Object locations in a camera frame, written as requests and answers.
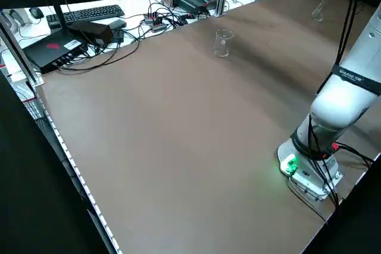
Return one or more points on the clear glass beaker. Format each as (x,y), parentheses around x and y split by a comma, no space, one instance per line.
(223,44)

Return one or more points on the clear glass conical flask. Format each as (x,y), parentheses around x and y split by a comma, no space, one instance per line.
(319,11)

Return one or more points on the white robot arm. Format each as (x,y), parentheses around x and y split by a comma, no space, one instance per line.
(342,105)

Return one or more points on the grey USB hub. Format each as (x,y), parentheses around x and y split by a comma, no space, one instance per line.
(153,17)
(159,28)

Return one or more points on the small black adapter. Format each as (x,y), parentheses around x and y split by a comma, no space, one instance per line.
(117,23)

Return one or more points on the black power brick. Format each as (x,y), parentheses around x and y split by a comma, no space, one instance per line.
(95,32)

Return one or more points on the black keyboard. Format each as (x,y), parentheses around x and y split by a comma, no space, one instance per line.
(89,13)

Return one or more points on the black laptop red logo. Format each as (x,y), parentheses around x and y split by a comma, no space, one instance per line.
(44,54)

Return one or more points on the black computer mouse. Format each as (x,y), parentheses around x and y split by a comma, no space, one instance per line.
(36,12)

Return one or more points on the grey handheld controller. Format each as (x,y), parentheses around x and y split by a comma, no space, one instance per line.
(18,17)

